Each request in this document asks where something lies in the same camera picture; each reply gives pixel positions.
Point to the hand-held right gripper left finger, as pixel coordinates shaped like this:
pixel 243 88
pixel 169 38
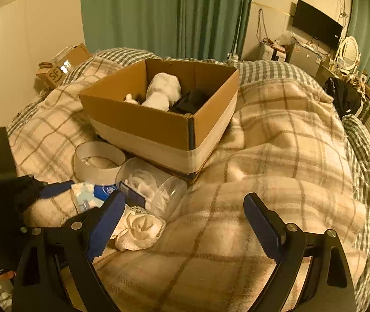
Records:
pixel 107 224

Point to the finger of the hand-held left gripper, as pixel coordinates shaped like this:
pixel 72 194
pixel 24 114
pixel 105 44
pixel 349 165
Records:
pixel 58 190

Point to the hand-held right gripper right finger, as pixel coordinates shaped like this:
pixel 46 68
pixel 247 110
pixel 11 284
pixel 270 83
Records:
pixel 263 230

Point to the blue and white packet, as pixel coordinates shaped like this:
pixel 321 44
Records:
pixel 85 196

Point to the large cardboard box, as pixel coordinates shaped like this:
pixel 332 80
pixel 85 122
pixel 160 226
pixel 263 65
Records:
pixel 146 130

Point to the dark blue small case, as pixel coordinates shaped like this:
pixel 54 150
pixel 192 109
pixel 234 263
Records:
pixel 133 197

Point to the white tape roll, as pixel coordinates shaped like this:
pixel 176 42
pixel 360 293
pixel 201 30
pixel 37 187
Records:
pixel 94 170

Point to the clear plastic container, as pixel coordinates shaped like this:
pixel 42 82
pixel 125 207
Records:
pixel 159 188

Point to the beige plaid blanket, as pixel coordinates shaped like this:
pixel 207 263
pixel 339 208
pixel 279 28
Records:
pixel 269 156

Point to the printed small cardboard box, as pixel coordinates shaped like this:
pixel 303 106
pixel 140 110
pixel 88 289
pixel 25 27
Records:
pixel 52 76

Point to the small white sock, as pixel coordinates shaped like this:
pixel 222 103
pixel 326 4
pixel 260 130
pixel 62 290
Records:
pixel 131 98

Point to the white rolled cloth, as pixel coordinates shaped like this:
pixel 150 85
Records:
pixel 164 89

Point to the black cloth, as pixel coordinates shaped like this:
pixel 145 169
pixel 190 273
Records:
pixel 190 102

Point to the black bag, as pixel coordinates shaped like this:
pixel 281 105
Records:
pixel 344 96

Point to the dark vanity desk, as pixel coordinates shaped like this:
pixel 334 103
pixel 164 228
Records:
pixel 326 71

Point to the white small appliance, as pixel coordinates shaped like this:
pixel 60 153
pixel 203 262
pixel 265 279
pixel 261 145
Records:
pixel 265 52

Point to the grey mini fridge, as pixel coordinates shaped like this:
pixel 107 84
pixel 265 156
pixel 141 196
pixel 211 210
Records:
pixel 302 53

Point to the white pole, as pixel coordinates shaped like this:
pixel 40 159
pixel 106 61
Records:
pixel 237 39

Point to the wide green curtain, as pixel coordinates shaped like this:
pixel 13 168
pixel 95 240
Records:
pixel 139 13

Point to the oval white vanity mirror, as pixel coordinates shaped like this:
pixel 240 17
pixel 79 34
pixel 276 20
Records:
pixel 347 50

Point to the black wall television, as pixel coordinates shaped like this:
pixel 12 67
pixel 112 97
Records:
pixel 318 26

